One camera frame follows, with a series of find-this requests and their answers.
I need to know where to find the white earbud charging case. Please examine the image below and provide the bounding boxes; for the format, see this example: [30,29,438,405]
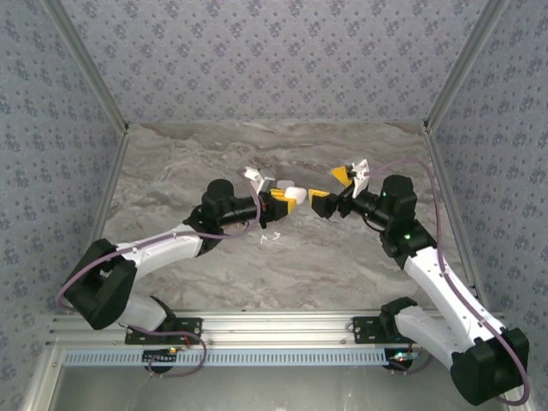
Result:
[277,180,307,206]

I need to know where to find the small black controller board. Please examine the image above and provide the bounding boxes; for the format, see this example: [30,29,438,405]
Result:
[143,347,179,372]
[387,348,423,372]

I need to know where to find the aluminium table side rail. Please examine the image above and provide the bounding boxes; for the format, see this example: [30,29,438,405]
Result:
[89,128,129,247]
[423,126,487,301]

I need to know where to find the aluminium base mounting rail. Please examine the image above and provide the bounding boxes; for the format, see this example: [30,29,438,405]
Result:
[45,310,509,347]

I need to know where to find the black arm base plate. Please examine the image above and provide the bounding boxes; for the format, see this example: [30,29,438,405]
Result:
[351,315,412,345]
[124,316,203,345]

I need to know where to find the aluminium frame post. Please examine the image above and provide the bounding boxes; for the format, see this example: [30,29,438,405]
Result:
[40,0,130,134]
[421,0,513,129]

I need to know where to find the slotted light blue cable duct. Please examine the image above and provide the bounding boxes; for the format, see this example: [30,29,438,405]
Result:
[62,347,393,367]

